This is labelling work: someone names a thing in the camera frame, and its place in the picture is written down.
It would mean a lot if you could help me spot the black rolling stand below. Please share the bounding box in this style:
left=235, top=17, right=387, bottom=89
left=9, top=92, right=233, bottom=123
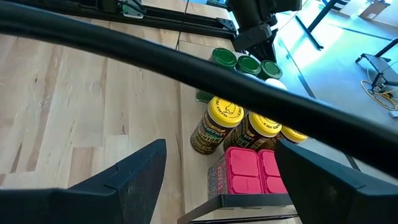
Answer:
left=356, top=37, right=398, bottom=88

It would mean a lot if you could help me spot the white lid glass spice jar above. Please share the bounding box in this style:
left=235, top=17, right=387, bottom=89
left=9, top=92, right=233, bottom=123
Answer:
left=264, top=77, right=289, bottom=91
left=242, top=72, right=261, bottom=82

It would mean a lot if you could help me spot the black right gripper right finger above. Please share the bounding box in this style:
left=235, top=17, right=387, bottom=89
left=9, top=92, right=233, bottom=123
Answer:
left=274, top=139, right=398, bottom=224

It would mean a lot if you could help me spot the wooden shelf board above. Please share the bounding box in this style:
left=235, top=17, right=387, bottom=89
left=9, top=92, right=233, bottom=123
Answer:
left=178, top=30, right=358, bottom=224

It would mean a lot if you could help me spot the black desk leg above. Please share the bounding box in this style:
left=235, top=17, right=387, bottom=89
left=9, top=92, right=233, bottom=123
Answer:
left=294, top=0, right=340, bottom=50

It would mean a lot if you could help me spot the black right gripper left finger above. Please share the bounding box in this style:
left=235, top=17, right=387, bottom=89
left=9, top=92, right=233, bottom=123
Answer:
left=0, top=139, right=167, bottom=224

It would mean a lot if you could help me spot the green lid glass spice jar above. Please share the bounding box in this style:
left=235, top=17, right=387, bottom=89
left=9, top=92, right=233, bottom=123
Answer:
left=257, top=60, right=284, bottom=81
left=235, top=55, right=262, bottom=77
left=195, top=47, right=238, bottom=103

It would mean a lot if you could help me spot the thick black cable sleeve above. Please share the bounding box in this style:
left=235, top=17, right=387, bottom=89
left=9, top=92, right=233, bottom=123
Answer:
left=0, top=1, right=398, bottom=180

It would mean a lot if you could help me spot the yellow extension cable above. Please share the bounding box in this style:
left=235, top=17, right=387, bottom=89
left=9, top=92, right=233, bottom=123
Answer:
left=360, top=79, right=398, bottom=111

